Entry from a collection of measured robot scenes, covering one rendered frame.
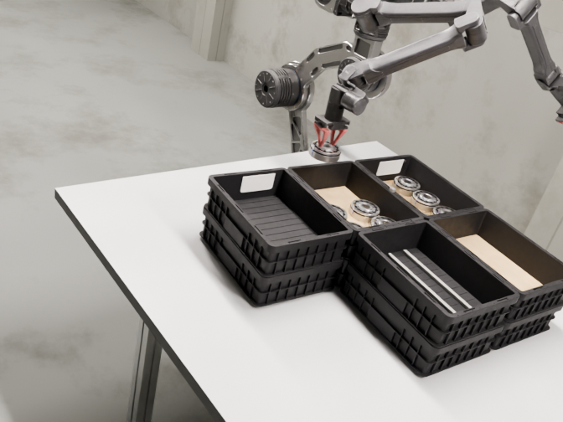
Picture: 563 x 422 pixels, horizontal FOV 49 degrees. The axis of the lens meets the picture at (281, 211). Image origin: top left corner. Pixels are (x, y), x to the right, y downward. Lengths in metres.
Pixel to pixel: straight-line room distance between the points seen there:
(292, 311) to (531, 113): 2.34
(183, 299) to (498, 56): 2.67
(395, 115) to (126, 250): 2.81
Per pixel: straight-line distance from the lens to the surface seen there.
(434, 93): 4.20
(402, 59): 1.96
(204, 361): 1.65
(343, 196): 2.25
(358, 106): 1.93
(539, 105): 3.81
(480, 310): 1.74
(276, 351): 1.72
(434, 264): 2.04
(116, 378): 2.54
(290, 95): 2.90
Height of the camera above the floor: 1.87
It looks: 30 degrees down
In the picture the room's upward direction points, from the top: 14 degrees clockwise
